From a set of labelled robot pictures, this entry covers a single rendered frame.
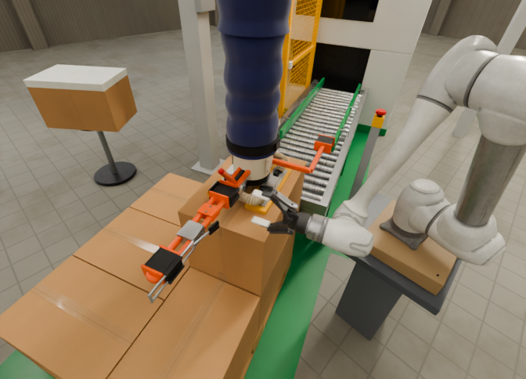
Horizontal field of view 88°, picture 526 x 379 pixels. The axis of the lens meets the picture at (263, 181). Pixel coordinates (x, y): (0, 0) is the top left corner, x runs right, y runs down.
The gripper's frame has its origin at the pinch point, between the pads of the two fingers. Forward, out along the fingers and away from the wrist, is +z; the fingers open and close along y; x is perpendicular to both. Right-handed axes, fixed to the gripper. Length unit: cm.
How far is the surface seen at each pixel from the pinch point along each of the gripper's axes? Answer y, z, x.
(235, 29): -54, 15, 15
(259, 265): 29.0, -4.3, -3.9
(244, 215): 13.0, 7.3, 5.4
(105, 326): 53, 49, -44
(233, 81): -38.2, 16.6, 16.2
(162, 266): -2.3, 12.5, -35.4
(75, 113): 30, 188, 63
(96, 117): 33, 173, 68
